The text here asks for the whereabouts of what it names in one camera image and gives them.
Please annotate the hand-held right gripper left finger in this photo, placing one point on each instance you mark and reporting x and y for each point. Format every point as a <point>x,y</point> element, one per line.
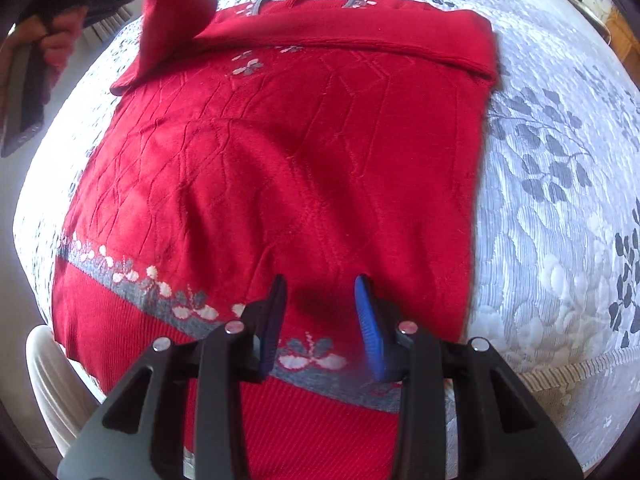
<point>274,325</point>

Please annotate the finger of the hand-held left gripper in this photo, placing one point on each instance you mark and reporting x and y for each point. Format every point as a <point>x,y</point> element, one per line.
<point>120,1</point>

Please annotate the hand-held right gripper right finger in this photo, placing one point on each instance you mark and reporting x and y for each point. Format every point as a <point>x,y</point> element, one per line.
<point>370,330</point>

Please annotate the red knitted sweater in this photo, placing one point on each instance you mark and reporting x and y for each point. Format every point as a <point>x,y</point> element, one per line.
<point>300,160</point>

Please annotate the person's left hand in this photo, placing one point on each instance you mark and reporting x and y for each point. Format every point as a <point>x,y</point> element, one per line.
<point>62,45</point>

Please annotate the white radiator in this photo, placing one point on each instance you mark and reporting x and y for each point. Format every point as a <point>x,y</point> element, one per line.
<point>107,31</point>

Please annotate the grey leaf-print quilted bedspread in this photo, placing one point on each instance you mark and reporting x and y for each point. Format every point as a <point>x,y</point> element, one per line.
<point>550,210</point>

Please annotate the white plastic chair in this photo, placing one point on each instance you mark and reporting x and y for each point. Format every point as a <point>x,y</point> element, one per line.
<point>55,390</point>

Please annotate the wooden nightstand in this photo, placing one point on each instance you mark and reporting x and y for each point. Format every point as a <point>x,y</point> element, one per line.
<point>625,35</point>

